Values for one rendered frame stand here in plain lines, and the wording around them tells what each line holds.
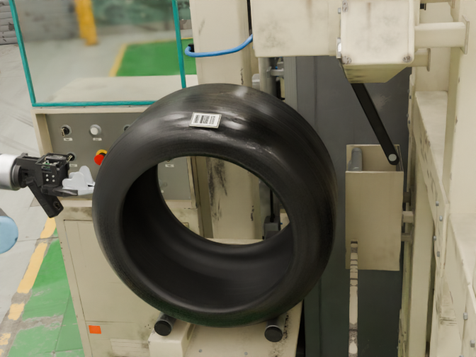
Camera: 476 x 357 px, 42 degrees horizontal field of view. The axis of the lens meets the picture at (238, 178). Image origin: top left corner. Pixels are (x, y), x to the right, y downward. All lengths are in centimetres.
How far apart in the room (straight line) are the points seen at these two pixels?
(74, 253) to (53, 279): 126
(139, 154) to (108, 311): 125
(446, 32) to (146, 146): 67
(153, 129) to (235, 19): 42
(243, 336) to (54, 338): 165
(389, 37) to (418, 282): 107
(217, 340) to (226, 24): 82
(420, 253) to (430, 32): 92
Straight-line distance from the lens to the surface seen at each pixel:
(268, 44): 96
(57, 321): 330
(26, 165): 159
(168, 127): 132
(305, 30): 95
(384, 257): 174
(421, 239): 174
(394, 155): 161
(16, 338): 328
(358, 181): 163
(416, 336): 192
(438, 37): 95
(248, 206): 177
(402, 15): 86
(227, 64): 163
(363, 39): 85
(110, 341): 259
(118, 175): 138
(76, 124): 221
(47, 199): 161
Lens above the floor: 186
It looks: 24 degrees down
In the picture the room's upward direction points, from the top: 5 degrees counter-clockwise
